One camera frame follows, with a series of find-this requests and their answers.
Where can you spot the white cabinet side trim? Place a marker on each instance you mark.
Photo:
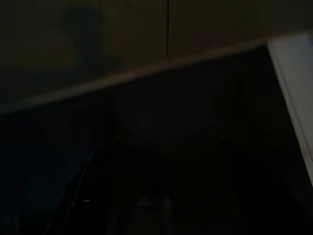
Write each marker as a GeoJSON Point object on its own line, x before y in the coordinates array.
{"type": "Point", "coordinates": [293, 85]}

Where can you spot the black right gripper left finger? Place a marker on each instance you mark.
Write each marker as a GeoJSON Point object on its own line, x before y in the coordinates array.
{"type": "Point", "coordinates": [93, 195]}

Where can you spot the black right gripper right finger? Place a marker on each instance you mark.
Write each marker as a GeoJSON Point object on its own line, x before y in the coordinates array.
{"type": "Point", "coordinates": [254, 200]}

